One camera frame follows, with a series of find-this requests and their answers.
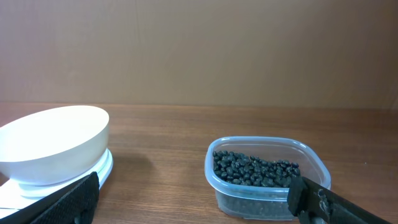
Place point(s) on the clear plastic container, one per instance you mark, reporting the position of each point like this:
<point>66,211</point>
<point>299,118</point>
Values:
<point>262,203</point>

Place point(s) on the white bowl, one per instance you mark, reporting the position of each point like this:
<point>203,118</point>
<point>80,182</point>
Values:
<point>54,145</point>

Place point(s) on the black beans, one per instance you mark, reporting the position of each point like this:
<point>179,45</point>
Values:
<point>240,169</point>

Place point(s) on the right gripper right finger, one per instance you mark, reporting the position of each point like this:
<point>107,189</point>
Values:
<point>312,203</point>

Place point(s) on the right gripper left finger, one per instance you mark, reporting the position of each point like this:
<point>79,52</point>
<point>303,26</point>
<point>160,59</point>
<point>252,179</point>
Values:
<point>75,203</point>

